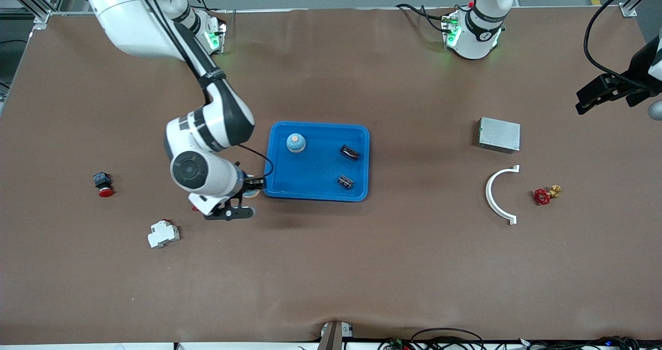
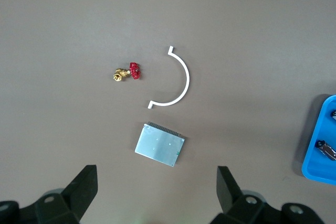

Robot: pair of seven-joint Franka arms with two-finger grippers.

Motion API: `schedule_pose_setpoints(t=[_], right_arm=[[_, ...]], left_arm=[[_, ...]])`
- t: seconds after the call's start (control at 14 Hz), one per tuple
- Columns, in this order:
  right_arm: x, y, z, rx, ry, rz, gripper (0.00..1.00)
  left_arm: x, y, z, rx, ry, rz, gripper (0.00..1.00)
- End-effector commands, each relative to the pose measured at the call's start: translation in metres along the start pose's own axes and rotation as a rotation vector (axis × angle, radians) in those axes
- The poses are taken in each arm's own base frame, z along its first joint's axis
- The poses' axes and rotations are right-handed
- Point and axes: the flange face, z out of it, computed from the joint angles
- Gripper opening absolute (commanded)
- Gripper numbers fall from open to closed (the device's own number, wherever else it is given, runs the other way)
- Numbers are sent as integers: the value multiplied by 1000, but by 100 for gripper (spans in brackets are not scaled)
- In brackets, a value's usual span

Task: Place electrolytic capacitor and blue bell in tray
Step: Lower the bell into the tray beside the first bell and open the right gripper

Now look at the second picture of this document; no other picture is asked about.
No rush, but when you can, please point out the blue plastic tray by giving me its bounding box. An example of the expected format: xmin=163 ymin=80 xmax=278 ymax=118
xmin=301 ymin=94 xmax=336 ymax=186

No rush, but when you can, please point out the white curved plastic bracket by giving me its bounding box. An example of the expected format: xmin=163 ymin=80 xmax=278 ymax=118
xmin=146 ymin=46 xmax=191 ymax=110

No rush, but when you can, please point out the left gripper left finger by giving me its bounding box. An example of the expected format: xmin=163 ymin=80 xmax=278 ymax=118
xmin=0 ymin=165 xmax=98 ymax=224

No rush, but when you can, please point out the large black electrolytic capacitor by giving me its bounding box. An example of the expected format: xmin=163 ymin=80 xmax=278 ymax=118
xmin=314 ymin=139 xmax=336 ymax=162

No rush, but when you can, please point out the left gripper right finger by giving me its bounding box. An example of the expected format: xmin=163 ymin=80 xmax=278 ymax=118
xmin=211 ymin=165 xmax=326 ymax=224

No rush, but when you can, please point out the brass valve red handwheel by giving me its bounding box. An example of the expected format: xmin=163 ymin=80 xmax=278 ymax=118
xmin=113 ymin=62 xmax=142 ymax=83

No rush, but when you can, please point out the silver metal power supply box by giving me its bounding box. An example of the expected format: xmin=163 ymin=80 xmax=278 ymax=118
xmin=134 ymin=121 xmax=187 ymax=168

